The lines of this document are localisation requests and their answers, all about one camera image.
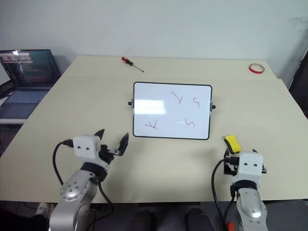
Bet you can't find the orange and black screwdriver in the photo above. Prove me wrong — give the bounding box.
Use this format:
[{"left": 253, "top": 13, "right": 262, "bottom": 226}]
[{"left": 121, "top": 56, "right": 145, "bottom": 73}]

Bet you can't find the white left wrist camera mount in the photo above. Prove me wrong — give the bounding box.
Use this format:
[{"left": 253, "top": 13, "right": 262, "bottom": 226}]
[{"left": 72, "top": 134, "right": 109, "bottom": 170}]

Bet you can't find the black-framed small whiteboard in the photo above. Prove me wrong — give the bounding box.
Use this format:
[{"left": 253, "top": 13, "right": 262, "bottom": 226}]
[{"left": 128, "top": 81, "right": 216, "bottom": 141}]

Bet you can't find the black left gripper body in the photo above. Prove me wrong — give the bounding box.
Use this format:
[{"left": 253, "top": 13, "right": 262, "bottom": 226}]
[{"left": 98, "top": 144, "right": 121, "bottom": 167}]

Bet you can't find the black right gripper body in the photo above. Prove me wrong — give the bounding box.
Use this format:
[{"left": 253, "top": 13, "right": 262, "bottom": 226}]
[{"left": 223, "top": 154, "right": 241, "bottom": 176}]

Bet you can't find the yellow and black eraser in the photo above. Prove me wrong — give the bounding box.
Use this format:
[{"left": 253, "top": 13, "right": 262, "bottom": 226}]
[{"left": 224, "top": 134, "right": 242, "bottom": 154}]

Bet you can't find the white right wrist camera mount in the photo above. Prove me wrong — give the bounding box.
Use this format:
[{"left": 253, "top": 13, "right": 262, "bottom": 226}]
[{"left": 234, "top": 152, "right": 264, "bottom": 186}]

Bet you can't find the black device beside laptop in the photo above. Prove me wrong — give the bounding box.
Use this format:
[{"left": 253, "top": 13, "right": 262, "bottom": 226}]
[{"left": 0, "top": 81, "right": 13, "bottom": 99}]

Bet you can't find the white shoe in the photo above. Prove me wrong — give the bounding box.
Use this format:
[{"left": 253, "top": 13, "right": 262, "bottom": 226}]
[{"left": 37, "top": 202, "right": 51, "bottom": 218}]

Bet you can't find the open grey laptop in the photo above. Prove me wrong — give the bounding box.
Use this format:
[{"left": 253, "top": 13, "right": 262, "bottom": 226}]
[{"left": 0, "top": 49, "right": 61, "bottom": 120}]

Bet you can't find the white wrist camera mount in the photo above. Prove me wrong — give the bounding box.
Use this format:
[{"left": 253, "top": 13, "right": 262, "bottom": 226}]
[
  {"left": 72, "top": 134, "right": 109, "bottom": 170},
  {"left": 234, "top": 152, "right": 264, "bottom": 186}
]

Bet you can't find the red tape roll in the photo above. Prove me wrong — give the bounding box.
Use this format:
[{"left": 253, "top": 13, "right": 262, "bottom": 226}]
[{"left": 248, "top": 63, "right": 266, "bottom": 75}]

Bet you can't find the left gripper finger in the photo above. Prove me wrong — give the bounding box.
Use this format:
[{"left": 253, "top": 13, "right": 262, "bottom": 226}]
[
  {"left": 117, "top": 132, "right": 129, "bottom": 157},
  {"left": 94, "top": 128, "right": 106, "bottom": 141}
]

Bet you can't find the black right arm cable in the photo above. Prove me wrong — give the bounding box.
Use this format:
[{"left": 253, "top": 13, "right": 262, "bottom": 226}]
[{"left": 211, "top": 158, "right": 236, "bottom": 231}]

